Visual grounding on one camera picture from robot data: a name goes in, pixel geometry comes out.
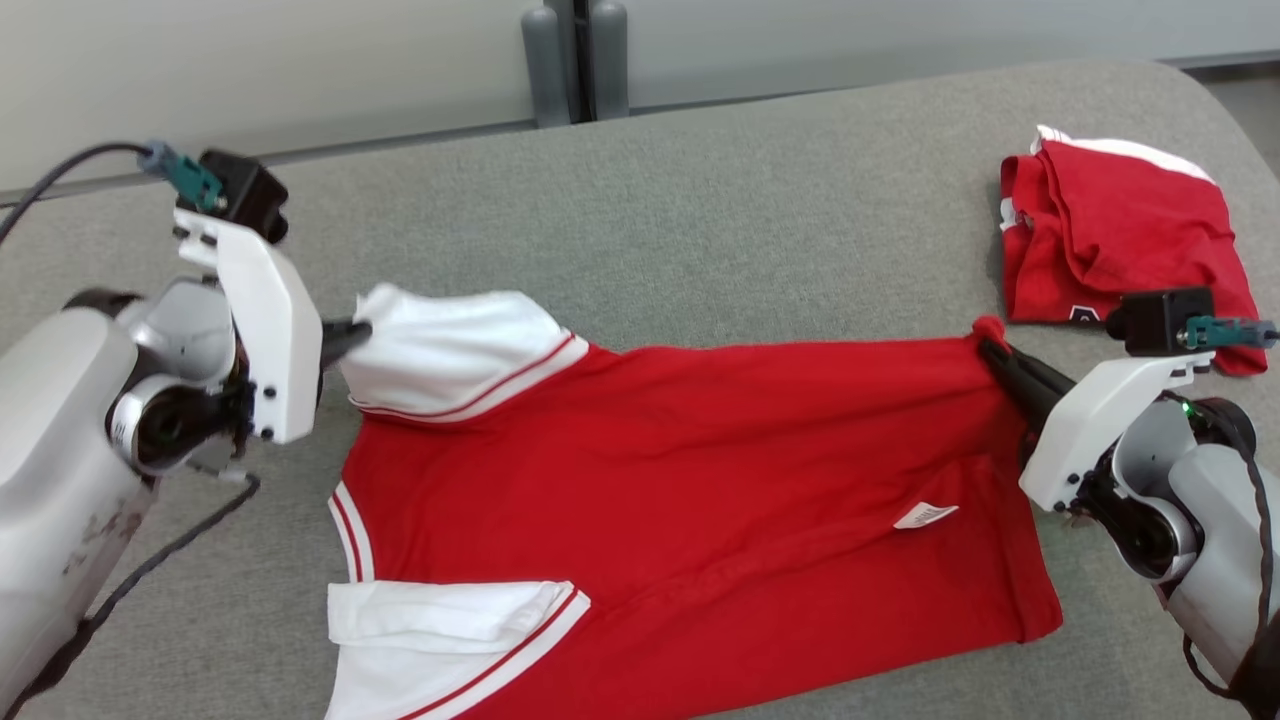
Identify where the red jersey with white sleeves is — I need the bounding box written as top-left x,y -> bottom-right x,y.
322,282 -> 1065,720

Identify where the red jersey with white lettering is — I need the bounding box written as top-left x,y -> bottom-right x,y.
999,124 -> 1270,379

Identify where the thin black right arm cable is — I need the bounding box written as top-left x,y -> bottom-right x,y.
1178,395 -> 1278,701

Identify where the teal left camera connector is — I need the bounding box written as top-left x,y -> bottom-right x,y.
137,139 -> 227,214

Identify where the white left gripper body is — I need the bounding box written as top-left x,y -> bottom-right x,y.
172,207 -> 325,445

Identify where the teal camera connector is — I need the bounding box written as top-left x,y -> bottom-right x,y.
137,139 -> 227,214
1184,314 -> 1280,352

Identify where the teal right camera connector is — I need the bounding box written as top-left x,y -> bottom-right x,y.
1184,314 -> 1280,352

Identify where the black left camera cable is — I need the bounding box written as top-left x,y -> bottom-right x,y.
0,141 -> 161,247

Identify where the grey cylinder post foot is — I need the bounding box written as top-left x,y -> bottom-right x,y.
520,5 -> 572,130
589,0 -> 632,122

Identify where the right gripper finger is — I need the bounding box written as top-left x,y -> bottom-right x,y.
984,338 -> 1077,403
977,343 -> 1043,433

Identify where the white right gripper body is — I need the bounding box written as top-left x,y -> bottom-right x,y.
1017,351 -> 1217,514

